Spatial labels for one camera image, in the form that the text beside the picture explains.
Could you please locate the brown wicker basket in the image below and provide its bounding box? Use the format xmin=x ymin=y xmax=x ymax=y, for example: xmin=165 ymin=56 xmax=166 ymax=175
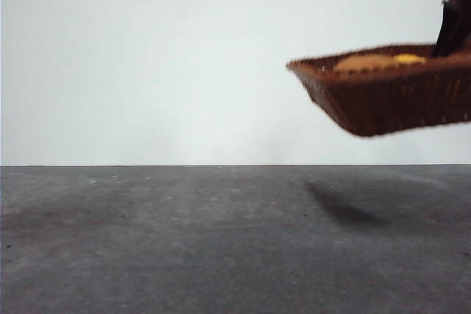
xmin=286 ymin=44 xmax=471 ymax=139

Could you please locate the brown potato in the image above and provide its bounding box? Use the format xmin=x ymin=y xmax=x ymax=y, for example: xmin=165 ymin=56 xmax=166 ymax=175
xmin=333 ymin=54 xmax=394 ymax=72

